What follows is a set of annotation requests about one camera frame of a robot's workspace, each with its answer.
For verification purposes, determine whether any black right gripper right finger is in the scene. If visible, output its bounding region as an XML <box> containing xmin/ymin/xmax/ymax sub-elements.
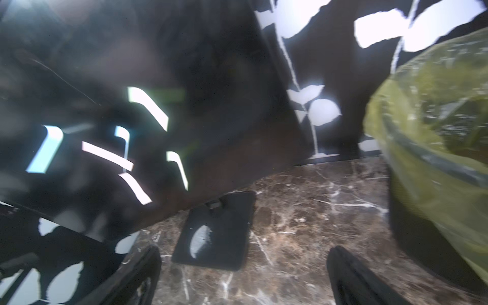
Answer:
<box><xmin>327</xmin><ymin>246</ymin><xmax>409</xmax><ymax>305</ymax></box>

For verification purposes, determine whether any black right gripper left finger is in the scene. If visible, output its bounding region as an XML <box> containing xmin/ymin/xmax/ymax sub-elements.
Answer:
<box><xmin>78</xmin><ymin>245</ymin><xmax>162</xmax><ymax>305</ymax></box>

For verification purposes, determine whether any pale green sticky note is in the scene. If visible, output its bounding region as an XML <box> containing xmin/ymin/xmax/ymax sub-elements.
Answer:
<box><xmin>127</xmin><ymin>86</ymin><xmax>169</xmax><ymax>132</ymax></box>

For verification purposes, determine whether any pink sticky note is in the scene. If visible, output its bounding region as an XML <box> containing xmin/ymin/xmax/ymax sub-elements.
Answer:
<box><xmin>82</xmin><ymin>141</ymin><xmax>134</xmax><ymax>171</ymax></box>
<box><xmin>119</xmin><ymin>172</ymin><xmax>152</xmax><ymax>205</ymax></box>

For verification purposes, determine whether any black monitor stand base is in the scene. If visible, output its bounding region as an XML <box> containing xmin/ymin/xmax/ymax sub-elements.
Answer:
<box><xmin>172</xmin><ymin>191</ymin><xmax>256</xmax><ymax>271</ymax></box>

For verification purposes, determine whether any blue sticky note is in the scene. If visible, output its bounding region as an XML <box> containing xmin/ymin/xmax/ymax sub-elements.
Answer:
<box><xmin>114</xmin><ymin>126</ymin><xmax>130</xmax><ymax>160</ymax></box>
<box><xmin>25</xmin><ymin>125</ymin><xmax>64</xmax><ymax>174</ymax></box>

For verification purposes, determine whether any black flat monitor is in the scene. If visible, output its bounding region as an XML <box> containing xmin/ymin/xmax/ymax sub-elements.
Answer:
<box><xmin>1</xmin><ymin>1</ymin><xmax>308</xmax><ymax>242</ymax></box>

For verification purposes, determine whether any black waste bin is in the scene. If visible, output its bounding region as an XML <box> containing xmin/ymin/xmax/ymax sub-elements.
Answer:
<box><xmin>383</xmin><ymin>114</ymin><xmax>488</xmax><ymax>296</ymax></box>

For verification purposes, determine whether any yellow-green bin liner bag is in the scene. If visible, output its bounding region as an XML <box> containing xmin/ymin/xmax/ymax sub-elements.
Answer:
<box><xmin>363</xmin><ymin>29</ymin><xmax>487</xmax><ymax>283</ymax></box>

